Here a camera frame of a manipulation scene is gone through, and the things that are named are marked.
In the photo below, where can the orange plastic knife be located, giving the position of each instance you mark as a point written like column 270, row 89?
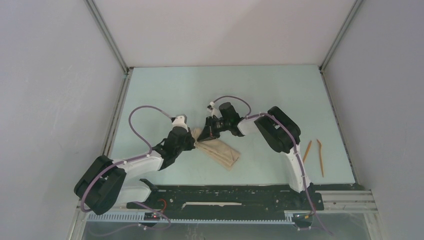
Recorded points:
column 307, row 151

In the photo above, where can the beige cloth napkin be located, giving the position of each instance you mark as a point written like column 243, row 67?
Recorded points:
column 217, row 150

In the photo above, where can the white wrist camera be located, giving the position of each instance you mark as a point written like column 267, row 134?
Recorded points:
column 180, row 121
column 214, row 112

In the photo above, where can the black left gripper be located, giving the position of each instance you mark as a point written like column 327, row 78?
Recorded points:
column 191, row 140

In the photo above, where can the aluminium corner frame post right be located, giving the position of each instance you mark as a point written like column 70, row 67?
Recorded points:
column 341, row 33

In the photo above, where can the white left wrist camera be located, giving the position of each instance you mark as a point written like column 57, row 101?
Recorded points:
column 180, row 121

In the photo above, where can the orange plastic fork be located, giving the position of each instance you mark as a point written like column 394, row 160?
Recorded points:
column 321, row 162

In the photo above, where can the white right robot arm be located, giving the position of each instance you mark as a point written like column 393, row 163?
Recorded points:
column 278, row 130

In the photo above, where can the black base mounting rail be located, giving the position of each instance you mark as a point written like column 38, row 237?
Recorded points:
column 231, row 202

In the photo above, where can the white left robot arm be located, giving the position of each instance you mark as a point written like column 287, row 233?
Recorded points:
column 108, row 182

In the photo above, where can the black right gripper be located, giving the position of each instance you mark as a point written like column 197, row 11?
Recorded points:
column 208, row 132

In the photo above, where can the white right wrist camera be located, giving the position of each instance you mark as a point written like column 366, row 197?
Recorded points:
column 214, row 112

